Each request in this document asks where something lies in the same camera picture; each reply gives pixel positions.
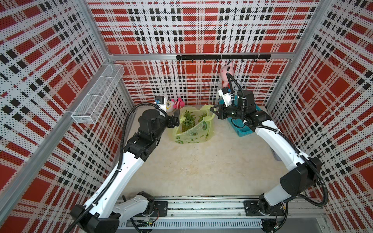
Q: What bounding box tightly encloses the grey oval object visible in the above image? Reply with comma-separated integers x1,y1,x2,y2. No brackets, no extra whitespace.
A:
271,149,282,161

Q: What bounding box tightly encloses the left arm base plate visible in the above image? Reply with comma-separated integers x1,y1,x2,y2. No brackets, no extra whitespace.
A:
143,201,169,217

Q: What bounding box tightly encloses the aluminium mounting rail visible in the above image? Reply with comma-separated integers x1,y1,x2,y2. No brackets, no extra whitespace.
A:
85,195,325,222

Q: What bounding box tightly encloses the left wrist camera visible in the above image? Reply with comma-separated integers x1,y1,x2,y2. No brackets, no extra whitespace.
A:
154,96,165,105

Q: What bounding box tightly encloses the pink striped plush toy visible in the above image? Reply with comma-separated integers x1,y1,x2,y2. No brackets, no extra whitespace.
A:
165,98,185,113

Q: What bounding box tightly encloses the black hook rail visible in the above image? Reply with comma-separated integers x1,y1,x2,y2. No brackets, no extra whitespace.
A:
176,54,272,61

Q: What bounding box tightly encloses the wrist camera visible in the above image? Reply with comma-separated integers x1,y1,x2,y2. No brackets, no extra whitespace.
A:
218,86,233,107
154,96,165,105

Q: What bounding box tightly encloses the pineapple front yellow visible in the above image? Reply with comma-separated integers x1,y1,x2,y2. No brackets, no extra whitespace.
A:
182,110,196,132

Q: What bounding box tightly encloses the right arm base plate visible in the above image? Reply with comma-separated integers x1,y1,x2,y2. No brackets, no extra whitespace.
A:
243,200,285,217

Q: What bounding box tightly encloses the white wire mesh shelf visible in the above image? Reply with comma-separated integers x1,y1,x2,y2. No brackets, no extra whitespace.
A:
72,64,124,124

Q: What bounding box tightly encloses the yellow-green plastic bag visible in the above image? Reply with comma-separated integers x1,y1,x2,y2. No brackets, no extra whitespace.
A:
169,105,215,144

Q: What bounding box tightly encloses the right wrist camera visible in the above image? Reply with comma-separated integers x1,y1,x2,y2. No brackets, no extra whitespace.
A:
218,86,233,107

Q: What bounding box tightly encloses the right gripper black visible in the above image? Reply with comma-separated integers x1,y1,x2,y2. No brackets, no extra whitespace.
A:
210,103,245,120

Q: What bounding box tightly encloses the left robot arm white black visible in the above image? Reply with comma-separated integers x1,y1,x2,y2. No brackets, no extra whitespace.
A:
65,103,180,233

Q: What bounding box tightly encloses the pineapple green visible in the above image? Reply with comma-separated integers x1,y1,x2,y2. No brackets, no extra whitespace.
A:
198,113,208,124

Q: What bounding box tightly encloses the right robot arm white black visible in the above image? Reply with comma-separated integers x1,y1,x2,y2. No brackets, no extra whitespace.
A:
210,72,329,215

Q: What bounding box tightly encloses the pink hanging plush toy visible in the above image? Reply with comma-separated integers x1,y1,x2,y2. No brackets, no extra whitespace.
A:
220,62,234,88

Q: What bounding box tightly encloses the teal plastic basket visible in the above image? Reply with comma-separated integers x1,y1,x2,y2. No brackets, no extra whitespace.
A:
219,96,261,137

